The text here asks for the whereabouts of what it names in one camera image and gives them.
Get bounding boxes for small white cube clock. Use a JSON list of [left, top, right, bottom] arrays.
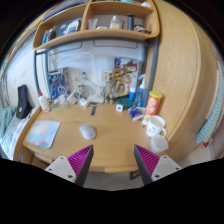
[[116, 104, 124, 112]]

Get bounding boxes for light blue bedding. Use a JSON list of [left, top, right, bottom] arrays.
[[0, 106, 29, 160]]

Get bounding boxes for white bottle red cap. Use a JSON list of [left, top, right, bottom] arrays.
[[39, 92, 50, 112]]

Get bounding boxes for light blue mouse pad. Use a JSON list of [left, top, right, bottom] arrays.
[[26, 120, 60, 149]]

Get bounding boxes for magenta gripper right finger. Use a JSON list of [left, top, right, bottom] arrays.
[[133, 144, 183, 186]]

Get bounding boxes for red yellow chips can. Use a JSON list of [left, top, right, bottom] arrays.
[[142, 91, 163, 126]]

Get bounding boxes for white mug with face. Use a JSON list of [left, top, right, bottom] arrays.
[[146, 115, 167, 137]]

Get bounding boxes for white computer mouse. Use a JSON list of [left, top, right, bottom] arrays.
[[79, 124, 97, 140]]

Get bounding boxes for blue spray bottle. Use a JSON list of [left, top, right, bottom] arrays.
[[135, 74, 146, 107]]

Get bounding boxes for wooden wall shelf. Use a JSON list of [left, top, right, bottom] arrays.
[[33, 0, 160, 50]]

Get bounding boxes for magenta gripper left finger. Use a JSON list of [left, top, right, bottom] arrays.
[[45, 144, 95, 187]]

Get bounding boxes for blue tissue packet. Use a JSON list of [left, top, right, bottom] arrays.
[[128, 106, 143, 121]]

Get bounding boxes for blue box on desk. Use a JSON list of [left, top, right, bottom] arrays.
[[48, 67, 70, 100]]

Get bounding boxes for colourful poster board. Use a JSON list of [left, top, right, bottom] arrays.
[[112, 58, 139, 98]]

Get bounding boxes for white bottle on shelf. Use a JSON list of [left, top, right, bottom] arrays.
[[110, 15, 120, 29]]

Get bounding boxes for dark cylindrical bottle on shelf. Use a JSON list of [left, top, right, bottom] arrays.
[[127, 14, 134, 30]]

